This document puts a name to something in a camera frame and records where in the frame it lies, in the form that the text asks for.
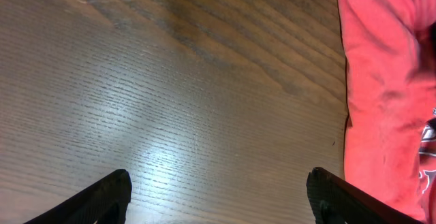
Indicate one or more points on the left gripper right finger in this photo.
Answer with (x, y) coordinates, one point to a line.
(334, 201)

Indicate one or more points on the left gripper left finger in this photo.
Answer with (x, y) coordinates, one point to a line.
(104, 202)

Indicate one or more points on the orange soccer t-shirt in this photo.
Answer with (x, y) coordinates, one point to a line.
(390, 133)

